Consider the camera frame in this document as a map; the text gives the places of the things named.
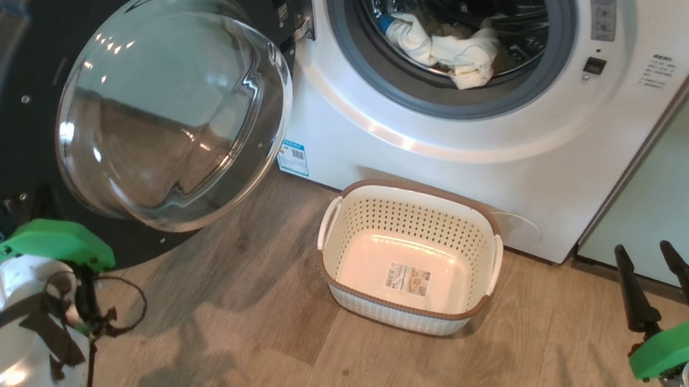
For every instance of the pale yellow baby garment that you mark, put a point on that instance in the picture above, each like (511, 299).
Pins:
(461, 54)

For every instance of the printed sticker label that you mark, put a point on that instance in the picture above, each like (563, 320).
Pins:
(407, 279)

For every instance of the black door latch socket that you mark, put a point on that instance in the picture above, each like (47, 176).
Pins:
(595, 65)

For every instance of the blue energy label sticker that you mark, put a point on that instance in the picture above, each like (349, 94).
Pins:
(292, 158)

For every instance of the printed text instruction sticker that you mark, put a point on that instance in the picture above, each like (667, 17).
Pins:
(658, 71)

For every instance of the grey warning sticker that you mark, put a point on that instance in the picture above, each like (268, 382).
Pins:
(602, 9)

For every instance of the white front-load washing machine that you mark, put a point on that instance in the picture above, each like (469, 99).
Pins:
(496, 168)

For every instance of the cream perforated laundry basket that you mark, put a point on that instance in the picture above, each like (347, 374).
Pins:
(411, 225)

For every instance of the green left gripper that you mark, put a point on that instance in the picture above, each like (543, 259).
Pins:
(52, 241)

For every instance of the black-rimmed glass washer door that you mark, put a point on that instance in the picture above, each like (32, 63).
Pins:
(169, 108)

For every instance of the pale green cabinet door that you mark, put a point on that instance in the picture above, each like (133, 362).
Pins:
(669, 200)

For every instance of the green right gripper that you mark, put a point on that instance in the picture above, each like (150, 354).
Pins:
(682, 344)

